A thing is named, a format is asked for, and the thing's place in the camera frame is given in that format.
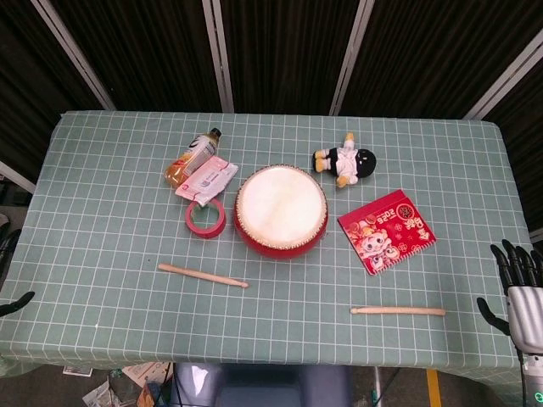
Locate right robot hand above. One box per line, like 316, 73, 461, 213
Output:
476, 239, 543, 351

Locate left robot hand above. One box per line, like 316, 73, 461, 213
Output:
0, 290, 36, 318

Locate wooden drumstick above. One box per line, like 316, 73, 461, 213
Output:
350, 305, 447, 317
157, 263, 250, 289

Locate green grid cutting mat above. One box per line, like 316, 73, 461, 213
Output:
0, 110, 536, 382

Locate red drum white skin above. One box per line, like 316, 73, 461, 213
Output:
234, 164, 330, 260

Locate papers on floor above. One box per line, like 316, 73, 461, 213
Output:
63, 362, 173, 407

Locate red spiral calendar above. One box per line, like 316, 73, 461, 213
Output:
337, 189, 437, 276

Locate red tape roll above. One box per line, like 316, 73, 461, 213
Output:
184, 198, 227, 239

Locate pink wet wipes packet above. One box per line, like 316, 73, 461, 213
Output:
175, 155, 239, 208

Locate plush doll black head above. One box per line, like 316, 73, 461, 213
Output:
312, 132, 378, 188

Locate orange drink bottle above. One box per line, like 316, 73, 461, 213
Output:
164, 127, 223, 189

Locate dark blue robot torso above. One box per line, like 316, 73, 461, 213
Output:
171, 362, 353, 407

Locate white partition post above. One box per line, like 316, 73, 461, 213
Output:
462, 29, 543, 120
201, 0, 235, 114
328, 0, 376, 116
30, 0, 116, 110

